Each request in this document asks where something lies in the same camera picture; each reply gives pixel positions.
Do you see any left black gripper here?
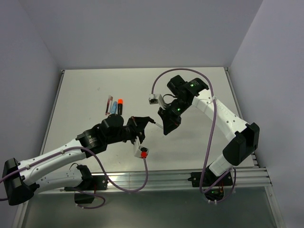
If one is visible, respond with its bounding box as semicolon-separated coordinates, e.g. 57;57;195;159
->
106;116;149;146

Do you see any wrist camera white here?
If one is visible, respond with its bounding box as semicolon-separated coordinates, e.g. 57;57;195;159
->
149;94;166;109
133;139;149;159

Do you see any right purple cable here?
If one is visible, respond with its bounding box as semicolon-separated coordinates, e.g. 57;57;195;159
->
152;68;237;203

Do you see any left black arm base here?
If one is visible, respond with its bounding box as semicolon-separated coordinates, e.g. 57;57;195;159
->
64;176;107;206

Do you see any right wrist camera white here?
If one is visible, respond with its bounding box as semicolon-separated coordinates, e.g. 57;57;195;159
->
149;94;166;109

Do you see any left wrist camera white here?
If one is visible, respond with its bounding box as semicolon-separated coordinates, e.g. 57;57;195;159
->
133;139;149;159

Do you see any red pen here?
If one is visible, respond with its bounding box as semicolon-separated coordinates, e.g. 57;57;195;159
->
105;95;113;115

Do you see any black orange highlighter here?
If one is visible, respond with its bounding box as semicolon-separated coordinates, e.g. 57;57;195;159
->
117;99;123;115

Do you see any aluminium rail frame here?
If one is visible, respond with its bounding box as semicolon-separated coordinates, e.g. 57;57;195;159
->
13;68;285;228

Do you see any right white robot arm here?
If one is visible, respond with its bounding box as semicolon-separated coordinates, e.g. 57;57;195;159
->
149;75;260;185

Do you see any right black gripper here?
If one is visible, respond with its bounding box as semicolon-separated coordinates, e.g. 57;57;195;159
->
158;98;190;135

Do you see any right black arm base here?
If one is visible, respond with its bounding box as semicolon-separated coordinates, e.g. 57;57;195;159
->
187;166;234;202

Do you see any blue highlighter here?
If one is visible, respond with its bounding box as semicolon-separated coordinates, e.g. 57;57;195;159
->
110;101;118;114

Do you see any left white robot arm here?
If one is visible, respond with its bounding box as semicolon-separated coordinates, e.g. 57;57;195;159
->
0;114;155;206

